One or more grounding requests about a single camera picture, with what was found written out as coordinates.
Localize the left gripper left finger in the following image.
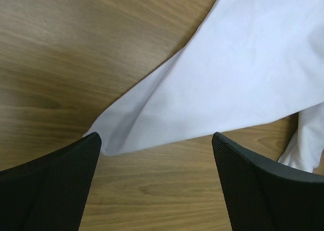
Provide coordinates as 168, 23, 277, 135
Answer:
1, 133, 101, 230

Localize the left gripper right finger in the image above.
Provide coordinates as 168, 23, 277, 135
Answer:
212, 132, 323, 230

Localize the white t shirt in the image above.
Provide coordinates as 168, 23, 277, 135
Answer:
89, 0, 323, 172

